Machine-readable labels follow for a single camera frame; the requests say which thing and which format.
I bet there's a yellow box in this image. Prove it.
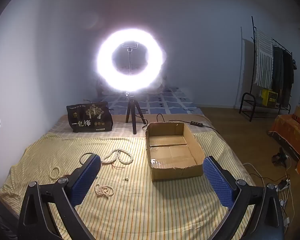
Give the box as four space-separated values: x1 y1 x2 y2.
261 89 278 106

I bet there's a dark green hanging garment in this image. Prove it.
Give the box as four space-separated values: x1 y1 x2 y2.
272 45 284 98

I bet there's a short cream bead necklace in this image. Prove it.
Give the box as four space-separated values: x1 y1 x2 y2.
94 183 115 198

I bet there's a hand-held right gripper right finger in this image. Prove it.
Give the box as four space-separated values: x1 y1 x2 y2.
202 156 285 240

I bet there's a black tripod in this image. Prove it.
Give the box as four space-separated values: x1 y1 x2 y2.
125 92 147 135

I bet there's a black item on floor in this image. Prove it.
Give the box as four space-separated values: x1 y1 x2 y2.
272 147 288 165

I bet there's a cream bead bracelet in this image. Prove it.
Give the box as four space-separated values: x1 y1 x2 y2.
49 166 62 180

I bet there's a black bangle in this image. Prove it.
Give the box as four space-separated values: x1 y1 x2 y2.
80 152 95 165

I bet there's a black hanging garment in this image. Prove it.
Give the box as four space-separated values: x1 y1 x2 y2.
282 50 294 104

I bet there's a cardboard box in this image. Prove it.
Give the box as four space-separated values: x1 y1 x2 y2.
145 122 206 182

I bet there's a black clothes rack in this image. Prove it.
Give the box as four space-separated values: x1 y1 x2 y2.
250 16 297 105

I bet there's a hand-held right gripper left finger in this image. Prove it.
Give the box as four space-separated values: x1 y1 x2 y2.
17 154 102 240

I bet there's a checkered bed sheet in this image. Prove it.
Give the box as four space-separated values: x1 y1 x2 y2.
49 114 215 139

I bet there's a white ring light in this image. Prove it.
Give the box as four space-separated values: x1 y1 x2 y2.
97 27 165 93

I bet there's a black metal shoe rack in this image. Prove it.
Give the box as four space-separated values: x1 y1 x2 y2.
239 92 292 122

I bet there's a long cream bead necklace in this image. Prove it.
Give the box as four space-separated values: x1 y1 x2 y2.
101 149 133 166

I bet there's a yellow striped sheet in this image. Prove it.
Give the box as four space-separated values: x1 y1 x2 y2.
0 131 259 240

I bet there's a blue patterned blanket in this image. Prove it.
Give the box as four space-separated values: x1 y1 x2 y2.
97 86 198 117

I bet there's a black printed bag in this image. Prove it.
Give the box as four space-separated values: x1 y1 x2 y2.
66 102 113 133

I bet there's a white striped towel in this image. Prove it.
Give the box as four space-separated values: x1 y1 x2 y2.
254 29 274 87

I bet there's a black cable with controller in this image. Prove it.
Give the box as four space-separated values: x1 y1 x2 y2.
140 114 219 133

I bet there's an orange covered sofa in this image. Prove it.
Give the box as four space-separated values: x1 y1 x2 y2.
269 105 300 174

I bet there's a white floor cable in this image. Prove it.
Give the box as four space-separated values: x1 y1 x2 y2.
242 163 265 180

